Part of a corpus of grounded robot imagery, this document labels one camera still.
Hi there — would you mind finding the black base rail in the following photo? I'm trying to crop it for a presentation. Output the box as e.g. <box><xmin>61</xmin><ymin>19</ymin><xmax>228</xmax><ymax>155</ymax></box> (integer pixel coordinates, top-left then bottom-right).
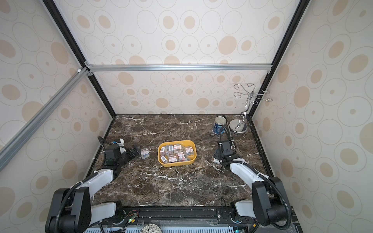
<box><xmin>52</xmin><ymin>205</ymin><xmax>304</xmax><ymax>233</ymax></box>

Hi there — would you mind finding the yellow plastic storage tray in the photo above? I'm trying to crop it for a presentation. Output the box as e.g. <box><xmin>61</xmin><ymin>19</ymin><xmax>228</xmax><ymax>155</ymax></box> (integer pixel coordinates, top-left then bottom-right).
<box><xmin>157</xmin><ymin>140</ymin><xmax>197</xmax><ymax>167</ymax></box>

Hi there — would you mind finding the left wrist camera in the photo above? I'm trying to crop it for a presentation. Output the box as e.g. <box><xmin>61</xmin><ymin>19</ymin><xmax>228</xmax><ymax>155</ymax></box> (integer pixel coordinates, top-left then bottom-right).
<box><xmin>112</xmin><ymin>138</ymin><xmax>126</xmax><ymax>153</ymax></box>

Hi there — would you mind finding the blue tin can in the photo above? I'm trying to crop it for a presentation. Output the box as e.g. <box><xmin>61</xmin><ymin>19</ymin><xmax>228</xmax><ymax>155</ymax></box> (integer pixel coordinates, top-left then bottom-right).
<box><xmin>213</xmin><ymin>116</ymin><xmax>227</xmax><ymax>134</ymax></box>

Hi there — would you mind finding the chrome hook stand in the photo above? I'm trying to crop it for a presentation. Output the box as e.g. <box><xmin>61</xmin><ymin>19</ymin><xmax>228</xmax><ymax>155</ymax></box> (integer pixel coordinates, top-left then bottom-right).
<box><xmin>229</xmin><ymin>83</ymin><xmax>273</xmax><ymax>134</ymax></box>

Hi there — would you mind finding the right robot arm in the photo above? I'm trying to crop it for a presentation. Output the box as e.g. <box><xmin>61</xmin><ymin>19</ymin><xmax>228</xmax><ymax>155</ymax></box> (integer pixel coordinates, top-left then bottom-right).
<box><xmin>213</xmin><ymin>125</ymin><xmax>292</xmax><ymax>231</ymax></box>

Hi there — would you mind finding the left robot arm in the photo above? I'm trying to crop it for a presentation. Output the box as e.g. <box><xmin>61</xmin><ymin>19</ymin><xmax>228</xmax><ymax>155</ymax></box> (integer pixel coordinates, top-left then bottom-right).
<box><xmin>45</xmin><ymin>136</ymin><xmax>142</xmax><ymax>233</ymax></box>

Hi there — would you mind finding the horizontal aluminium rail back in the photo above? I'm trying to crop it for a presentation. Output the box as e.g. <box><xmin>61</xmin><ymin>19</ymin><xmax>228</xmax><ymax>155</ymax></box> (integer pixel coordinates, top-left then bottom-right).
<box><xmin>88</xmin><ymin>63</ymin><xmax>272</xmax><ymax>72</ymax></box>

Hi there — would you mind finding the aluminium rail left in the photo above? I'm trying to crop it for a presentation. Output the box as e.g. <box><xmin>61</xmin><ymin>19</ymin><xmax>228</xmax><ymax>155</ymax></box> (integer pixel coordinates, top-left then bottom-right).
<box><xmin>1</xmin><ymin>67</ymin><xmax>88</xmax><ymax>170</ymax></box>

